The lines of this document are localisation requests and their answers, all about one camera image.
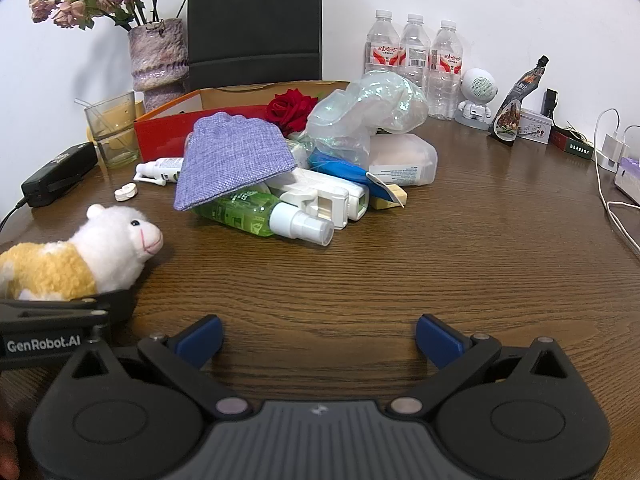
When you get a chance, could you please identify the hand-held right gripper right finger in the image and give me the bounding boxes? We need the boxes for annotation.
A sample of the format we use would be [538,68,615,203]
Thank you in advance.
[385,312,583,419]

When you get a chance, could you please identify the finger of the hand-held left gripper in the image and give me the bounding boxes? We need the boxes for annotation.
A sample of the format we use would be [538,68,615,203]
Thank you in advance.
[93,286,137,326]

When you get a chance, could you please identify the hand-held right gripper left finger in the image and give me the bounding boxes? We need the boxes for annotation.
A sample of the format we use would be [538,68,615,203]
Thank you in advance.
[57,313,253,419]

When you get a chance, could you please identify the white and yellow plush sheep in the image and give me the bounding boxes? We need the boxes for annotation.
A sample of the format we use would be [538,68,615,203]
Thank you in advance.
[0,203,165,302]

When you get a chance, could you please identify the red cardboard box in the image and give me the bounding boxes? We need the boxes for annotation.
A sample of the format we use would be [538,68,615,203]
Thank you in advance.
[132,80,351,163]

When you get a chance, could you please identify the blue ointment tube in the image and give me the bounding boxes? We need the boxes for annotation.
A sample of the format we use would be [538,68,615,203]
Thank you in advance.
[307,150,406,209]

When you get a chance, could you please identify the wooden desktop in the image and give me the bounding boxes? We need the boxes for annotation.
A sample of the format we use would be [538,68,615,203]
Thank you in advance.
[0,79,640,480]

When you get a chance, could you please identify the green spray bottle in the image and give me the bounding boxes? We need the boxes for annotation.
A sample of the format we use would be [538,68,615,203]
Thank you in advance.
[190,183,335,247]

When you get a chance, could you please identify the small white spray bottle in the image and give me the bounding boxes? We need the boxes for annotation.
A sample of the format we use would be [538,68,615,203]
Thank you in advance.
[133,157,185,187]

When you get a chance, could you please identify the black power adapter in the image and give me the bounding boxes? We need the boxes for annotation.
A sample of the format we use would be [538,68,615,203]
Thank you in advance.
[21,141,99,208]

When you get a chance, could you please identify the yellow soap bar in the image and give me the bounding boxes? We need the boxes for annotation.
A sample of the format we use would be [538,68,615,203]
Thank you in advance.
[370,185,409,211]

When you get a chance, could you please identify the clear glass cup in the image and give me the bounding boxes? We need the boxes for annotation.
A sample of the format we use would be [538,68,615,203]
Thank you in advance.
[84,91,140,169]

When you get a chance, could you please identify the purple fabric pouch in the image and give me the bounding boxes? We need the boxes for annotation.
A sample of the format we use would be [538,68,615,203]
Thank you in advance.
[173,112,297,212]

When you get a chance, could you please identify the white plastic container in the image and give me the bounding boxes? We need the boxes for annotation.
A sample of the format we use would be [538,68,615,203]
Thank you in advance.
[367,132,439,187]

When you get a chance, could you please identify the white trigger spray bottle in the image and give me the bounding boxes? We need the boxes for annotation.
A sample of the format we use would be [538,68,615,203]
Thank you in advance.
[265,167,371,231]

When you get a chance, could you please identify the yellow cup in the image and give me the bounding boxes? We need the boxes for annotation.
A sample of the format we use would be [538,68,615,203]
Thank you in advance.
[86,101,146,143]

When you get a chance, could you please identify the dark red flat box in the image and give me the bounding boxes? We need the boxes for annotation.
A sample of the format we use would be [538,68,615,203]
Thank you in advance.
[549,126,595,162]

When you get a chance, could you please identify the white tin box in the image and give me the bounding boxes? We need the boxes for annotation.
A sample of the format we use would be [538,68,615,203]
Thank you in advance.
[517,107,555,140]

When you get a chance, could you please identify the clear plastic bag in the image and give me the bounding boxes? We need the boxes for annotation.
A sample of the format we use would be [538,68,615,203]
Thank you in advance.
[305,70,430,171]

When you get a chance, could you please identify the red artificial rose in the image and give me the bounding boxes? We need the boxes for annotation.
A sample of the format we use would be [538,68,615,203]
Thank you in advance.
[264,88,321,137]

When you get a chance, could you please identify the dark sauce bottle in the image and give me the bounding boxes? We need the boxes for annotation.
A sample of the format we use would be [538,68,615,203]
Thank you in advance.
[487,55,551,148]

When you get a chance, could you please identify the purple tissue box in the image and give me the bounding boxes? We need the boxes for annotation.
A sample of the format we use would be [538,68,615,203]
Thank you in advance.
[612,156,640,206]

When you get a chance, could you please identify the pink textured vase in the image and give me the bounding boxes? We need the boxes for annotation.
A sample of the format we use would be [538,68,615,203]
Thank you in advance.
[127,17,191,111]

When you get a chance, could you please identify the white charger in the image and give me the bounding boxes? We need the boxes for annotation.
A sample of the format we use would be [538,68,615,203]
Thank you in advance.
[597,130,632,172]

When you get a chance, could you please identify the white robot speaker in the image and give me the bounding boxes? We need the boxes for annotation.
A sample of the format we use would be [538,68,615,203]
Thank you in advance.
[457,67,499,132]

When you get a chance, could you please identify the clear water bottle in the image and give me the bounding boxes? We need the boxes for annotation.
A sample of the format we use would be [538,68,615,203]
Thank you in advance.
[400,13,432,91]
[364,9,401,78]
[429,19,462,122]

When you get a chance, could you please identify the black paper bag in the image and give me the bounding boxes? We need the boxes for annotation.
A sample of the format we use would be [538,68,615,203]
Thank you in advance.
[186,0,323,91]

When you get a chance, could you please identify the black power cable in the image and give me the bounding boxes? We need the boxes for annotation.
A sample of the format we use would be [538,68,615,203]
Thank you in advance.
[0,197,28,233]

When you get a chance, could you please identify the white charging cable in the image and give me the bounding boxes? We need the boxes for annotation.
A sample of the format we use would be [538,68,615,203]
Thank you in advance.
[592,107,640,256]

